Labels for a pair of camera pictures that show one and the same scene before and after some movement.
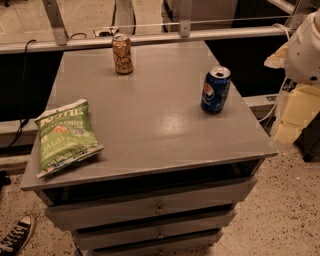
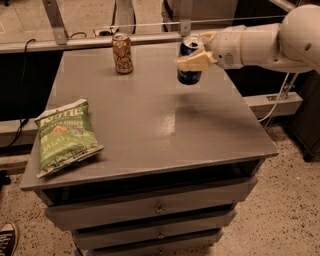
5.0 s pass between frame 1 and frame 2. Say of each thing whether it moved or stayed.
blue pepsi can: moved
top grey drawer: stayed
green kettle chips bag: stayed
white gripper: moved
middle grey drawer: stayed
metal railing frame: stayed
